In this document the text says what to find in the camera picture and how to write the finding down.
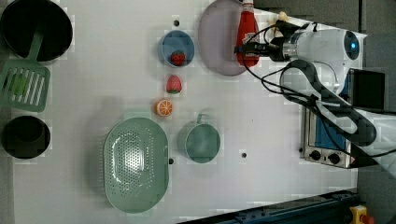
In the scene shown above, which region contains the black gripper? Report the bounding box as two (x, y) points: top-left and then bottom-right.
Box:
(243, 21), (301, 62)

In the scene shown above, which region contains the red ketchup bottle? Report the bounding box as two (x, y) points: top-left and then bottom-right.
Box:
(234, 0), (259, 67)

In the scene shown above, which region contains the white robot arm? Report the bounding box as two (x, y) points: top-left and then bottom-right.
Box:
(233, 21), (396, 175)

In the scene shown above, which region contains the grey round plate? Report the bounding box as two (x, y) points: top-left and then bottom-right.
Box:
(198, 0), (246, 77)

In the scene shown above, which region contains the yellow banana peel toy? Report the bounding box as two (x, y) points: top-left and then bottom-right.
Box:
(269, 11), (289, 35)

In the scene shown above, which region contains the strawberry inside blue bowl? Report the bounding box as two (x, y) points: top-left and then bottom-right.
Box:
(171, 50), (186, 66)

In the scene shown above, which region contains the blue bowl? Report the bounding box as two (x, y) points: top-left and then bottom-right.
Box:
(157, 30), (195, 67)

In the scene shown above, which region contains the silver toaster oven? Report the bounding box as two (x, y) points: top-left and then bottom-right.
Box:
(300, 69), (385, 169)

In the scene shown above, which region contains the strawberry on table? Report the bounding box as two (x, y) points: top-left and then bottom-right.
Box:
(166, 75), (182, 94)

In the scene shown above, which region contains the green cup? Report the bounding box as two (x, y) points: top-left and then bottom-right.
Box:
(177, 113), (221, 163)

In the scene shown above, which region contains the orange slice toy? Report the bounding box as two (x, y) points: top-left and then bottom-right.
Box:
(154, 99), (173, 117)

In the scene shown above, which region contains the green perforated colander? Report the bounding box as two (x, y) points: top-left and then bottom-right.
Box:
(104, 118), (169, 214)

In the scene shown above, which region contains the yellow red clamp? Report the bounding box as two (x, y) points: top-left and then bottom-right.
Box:
(349, 205), (375, 224)

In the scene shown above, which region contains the green slotted spatula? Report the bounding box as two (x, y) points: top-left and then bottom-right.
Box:
(0, 30), (50, 113)

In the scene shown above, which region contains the large black pot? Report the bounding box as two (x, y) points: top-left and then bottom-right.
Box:
(1, 0), (73, 62)

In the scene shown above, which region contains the small black pot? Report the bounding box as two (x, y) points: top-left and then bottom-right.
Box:
(1, 116), (50, 160)

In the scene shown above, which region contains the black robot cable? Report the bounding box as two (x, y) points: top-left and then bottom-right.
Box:
(241, 22), (396, 159)

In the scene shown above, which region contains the blue metal rail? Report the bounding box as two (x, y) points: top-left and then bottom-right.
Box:
(177, 190), (361, 224)

